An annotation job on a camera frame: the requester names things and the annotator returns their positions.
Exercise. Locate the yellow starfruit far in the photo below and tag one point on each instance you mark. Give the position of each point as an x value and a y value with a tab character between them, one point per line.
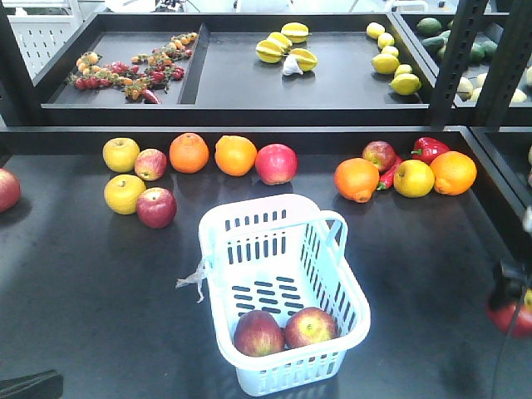
296	32

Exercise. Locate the red chili pepper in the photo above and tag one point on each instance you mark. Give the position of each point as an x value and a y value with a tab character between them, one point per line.
386	179

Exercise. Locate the yellow starfruit right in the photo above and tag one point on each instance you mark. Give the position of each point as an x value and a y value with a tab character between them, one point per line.
305	59

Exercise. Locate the orange with navel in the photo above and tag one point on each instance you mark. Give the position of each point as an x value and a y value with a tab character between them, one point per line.
356	179

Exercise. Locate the light blue plastic basket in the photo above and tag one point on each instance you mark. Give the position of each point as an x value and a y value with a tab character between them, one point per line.
279	254

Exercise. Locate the yellow apple back left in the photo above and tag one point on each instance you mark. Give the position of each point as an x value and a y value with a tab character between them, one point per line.
119	154

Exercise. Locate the large orange right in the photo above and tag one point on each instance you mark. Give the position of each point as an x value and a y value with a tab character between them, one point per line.
454	173

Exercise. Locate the cherry tomato vine pile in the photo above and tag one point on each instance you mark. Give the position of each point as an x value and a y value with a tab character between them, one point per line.
142	77

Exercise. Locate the yellow apple front left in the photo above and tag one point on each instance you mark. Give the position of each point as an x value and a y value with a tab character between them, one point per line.
122	192

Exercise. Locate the dark red apple left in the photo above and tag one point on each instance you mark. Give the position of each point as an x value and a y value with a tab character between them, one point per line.
156	207

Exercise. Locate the lemon large middle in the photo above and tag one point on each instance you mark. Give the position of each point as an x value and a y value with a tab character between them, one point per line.
385	64

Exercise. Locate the orange back left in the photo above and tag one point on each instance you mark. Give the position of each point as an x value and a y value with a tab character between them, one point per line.
188	153

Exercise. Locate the lemon front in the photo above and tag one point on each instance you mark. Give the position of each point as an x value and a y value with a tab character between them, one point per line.
406	84

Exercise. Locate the big red apple back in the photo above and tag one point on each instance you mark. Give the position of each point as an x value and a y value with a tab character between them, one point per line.
276	164

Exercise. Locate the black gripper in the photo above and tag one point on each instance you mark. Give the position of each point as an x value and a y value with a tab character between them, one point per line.
510	281

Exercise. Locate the red bell pepper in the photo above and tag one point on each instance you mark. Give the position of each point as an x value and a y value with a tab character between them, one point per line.
426	149

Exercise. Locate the red yellow apple behind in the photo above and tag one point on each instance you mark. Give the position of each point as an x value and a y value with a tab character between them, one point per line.
381	154

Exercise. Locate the white garlic bulb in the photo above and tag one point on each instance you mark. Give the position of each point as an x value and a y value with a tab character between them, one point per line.
291	66

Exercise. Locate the small pink apple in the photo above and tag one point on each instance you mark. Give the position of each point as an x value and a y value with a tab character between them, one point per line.
150	164

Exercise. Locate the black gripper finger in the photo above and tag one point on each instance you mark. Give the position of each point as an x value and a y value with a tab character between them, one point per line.
48	384

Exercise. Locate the yellow orange fruit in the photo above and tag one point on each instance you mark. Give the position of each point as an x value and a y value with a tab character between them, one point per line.
413	179

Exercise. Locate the black fruit display stand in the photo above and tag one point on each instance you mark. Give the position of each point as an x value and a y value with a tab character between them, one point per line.
92	294

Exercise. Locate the black perforated upright post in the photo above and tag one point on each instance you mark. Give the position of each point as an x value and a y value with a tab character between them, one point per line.
455	60

